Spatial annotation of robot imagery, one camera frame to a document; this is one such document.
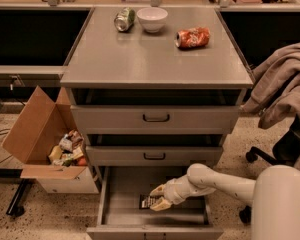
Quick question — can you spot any grey drawer cabinet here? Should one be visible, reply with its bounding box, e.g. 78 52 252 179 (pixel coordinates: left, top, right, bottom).
60 6 254 240

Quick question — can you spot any grey bottom drawer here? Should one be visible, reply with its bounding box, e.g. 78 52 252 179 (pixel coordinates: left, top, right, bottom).
87 166 223 240

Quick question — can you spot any crushed orange soda can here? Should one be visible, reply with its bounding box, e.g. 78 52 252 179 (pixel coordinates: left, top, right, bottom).
175 27 210 49

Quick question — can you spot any black table leg base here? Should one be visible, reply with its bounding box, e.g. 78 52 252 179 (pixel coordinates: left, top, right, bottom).
0 168 33 217

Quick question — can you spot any white ceramic bowl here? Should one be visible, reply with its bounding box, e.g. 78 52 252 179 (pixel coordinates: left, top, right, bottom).
137 7 168 33

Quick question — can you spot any grey jacket on chair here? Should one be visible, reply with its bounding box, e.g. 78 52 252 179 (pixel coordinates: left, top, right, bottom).
239 39 300 178

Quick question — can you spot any black office chair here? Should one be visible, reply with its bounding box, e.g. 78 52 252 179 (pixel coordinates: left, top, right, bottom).
239 117 300 227

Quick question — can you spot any pile of snack packets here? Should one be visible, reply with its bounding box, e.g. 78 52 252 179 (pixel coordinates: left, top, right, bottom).
48 130 87 167

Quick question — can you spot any grey middle drawer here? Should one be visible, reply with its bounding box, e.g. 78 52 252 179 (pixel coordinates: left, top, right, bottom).
87 134 224 166

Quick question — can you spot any crushed green soda can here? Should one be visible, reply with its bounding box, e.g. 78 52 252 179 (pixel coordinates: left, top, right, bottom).
114 7 135 32

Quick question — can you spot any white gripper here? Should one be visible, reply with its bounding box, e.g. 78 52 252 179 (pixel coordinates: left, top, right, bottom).
150 176 193 212

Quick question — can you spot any grey drawer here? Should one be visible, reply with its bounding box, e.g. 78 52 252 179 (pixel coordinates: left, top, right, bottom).
87 166 223 240
87 134 224 166
71 105 238 134

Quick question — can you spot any grey top drawer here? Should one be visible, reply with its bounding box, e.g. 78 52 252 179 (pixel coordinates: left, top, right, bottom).
71 105 238 134

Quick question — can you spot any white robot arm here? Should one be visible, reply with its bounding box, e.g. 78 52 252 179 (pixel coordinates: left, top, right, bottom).
150 164 300 240

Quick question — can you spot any open cardboard box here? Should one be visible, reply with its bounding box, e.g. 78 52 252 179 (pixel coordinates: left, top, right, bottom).
2 87 99 194

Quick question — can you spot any dark chocolate rxbar wrapper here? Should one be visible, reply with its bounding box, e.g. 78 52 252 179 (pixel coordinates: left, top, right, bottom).
139 195 157 209

